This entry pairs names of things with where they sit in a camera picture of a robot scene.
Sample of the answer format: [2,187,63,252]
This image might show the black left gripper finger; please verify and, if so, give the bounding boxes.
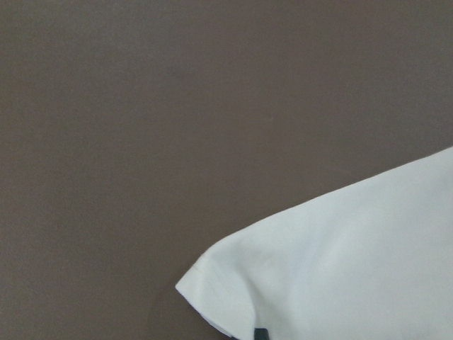
[253,328,270,340]

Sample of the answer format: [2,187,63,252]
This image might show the cream cat print shirt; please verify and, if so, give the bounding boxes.
[176,149,452,339]

